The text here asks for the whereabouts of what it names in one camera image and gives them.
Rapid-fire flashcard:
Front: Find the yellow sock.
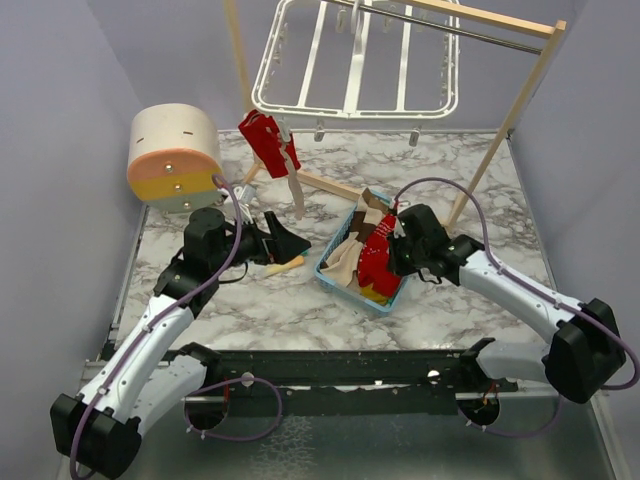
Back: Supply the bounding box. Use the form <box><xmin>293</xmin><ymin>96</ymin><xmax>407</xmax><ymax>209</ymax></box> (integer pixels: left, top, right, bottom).
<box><xmin>360</xmin><ymin>284</ymin><xmax>389</xmax><ymax>306</ymax></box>

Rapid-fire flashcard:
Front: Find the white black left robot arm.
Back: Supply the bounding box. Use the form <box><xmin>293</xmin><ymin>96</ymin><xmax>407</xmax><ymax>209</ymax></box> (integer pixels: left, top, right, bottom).
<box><xmin>50</xmin><ymin>207</ymin><xmax>311</xmax><ymax>479</ymax></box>

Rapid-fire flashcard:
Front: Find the wooden hanger rack frame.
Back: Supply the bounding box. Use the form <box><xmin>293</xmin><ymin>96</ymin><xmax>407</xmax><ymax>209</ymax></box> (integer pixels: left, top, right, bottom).
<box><xmin>222</xmin><ymin>0</ymin><xmax>568</xmax><ymax>229</ymax></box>

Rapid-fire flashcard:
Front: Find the red santa sock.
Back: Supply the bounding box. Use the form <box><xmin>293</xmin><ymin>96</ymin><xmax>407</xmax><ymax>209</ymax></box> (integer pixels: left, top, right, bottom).
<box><xmin>238</xmin><ymin>109</ymin><xmax>288</xmax><ymax>179</ymax></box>

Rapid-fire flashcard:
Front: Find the yellow highlighter pen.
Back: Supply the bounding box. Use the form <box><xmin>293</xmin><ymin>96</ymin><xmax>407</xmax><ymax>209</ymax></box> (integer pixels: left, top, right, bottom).
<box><xmin>263</xmin><ymin>256</ymin><xmax>305</xmax><ymax>277</ymax></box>

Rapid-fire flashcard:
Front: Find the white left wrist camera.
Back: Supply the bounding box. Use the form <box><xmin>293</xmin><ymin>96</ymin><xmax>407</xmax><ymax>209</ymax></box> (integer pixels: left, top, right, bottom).
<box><xmin>233</xmin><ymin>184</ymin><xmax>256</xmax><ymax>210</ymax></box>

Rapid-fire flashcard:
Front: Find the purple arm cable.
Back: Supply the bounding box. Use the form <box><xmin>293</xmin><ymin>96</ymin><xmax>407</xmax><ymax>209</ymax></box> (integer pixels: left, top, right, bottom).
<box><xmin>392</xmin><ymin>177</ymin><xmax>640</xmax><ymax>391</ymax></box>
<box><xmin>68</xmin><ymin>173</ymin><xmax>244</xmax><ymax>480</ymax></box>

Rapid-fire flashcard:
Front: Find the red beige reindeer sock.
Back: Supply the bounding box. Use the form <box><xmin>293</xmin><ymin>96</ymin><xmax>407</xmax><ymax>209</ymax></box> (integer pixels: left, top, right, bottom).
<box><xmin>275</xmin><ymin>118</ymin><xmax>305</xmax><ymax>220</ymax></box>

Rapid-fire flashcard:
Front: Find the blue perforated plastic basket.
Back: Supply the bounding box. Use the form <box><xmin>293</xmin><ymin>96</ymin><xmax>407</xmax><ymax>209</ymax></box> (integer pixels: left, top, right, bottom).
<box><xmin>314</xmin><ymin>188</ymin><xmax>407</xmax><ymax>315</ymax></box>

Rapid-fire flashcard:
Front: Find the red snowflake sock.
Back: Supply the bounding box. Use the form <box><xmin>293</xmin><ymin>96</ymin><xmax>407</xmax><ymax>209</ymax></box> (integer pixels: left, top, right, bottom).
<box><xmin>356</xmin><ymin>214</ymin><xmax>402</xmax><ymax>301</ymax></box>

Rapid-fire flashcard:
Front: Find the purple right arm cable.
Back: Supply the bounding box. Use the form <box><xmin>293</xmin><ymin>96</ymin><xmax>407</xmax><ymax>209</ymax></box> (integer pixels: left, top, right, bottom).
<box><xmin>392</xmin><ymin>177</ymin><xmax>640</xmax><ymax>391</ymax></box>

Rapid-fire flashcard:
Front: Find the black mounting rail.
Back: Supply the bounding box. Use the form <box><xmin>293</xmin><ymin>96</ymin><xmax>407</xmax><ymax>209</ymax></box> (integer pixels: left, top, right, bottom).
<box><xmin>164</xmin><ymin>343</ymin><xmax>517</xmax><ymax>417</ymax></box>

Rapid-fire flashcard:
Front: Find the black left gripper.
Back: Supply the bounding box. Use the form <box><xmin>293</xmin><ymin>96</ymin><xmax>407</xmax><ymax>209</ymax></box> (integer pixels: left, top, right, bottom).
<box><xmin>211</xmin><ymin>211</ymin><xmax>312</xmax><ymax>274</ymax></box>

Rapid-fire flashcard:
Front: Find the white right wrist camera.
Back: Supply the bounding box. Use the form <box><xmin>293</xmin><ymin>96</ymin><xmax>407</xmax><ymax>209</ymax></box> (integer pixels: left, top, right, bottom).
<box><xmin>393</xmin><ymin>200</ymin><xmax>411</xmax><ymax>238</ymax></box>

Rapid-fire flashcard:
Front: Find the pastel round drawer box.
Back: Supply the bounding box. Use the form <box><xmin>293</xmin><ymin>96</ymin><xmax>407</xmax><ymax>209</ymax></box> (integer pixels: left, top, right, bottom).
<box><xmin>127</xmin><ymin>103</ymin><xmax>222</xmax><ymax>214</ymax></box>

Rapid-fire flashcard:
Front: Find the cream ribbed sock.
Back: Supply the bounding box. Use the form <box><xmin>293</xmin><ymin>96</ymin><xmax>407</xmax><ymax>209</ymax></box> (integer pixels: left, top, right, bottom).
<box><xmin>320</xmin><ymin>188</ymin><xmax>389</xmax><ymax>287</ymax></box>

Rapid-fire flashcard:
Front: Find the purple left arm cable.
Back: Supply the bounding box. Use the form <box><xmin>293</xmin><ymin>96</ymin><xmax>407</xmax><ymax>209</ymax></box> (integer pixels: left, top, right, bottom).
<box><xmin>68</xmin><ymin>173</ymin><xmax>244</xmax><ymax>480</ymax></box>

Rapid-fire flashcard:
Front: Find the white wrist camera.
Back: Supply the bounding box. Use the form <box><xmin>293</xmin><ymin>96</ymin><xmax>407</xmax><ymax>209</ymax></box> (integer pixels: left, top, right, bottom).
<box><xmin>393</xmin><ymin>200</ymin><xmax>411</xmax><ymax>238</ymax></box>
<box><xmin>233</xmin><ymin>184</ymin><xmax>256</xmax><ymax>210</ymax></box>

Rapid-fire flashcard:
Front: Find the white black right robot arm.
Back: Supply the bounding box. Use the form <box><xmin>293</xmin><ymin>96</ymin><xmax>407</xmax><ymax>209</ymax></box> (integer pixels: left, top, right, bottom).
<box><xmin>388</xmin><ymin>204</ymin><xmax>626</xmax><ymax>404</ymax></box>

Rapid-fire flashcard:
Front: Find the white plastic clip hanger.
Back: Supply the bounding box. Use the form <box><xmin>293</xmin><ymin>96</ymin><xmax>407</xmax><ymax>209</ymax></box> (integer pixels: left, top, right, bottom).
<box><xmin>251</xmin><ymin>1</ymin><xmax>460</xmax><ymax>145</ymax></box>

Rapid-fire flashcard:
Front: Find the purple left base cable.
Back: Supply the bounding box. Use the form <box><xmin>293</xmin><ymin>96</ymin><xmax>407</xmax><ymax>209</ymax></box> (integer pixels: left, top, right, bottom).
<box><xmin>183</xmin><ymin>377</ymin><xmax>284</xmax><ymax>442</ymax></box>

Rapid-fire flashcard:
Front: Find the metal hanging rod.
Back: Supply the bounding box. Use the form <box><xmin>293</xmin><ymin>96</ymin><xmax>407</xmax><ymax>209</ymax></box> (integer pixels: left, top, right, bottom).
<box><xmin>333</xmin><ymin>1</ymin><xmax>542</xmax><ymax>55</ymax></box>

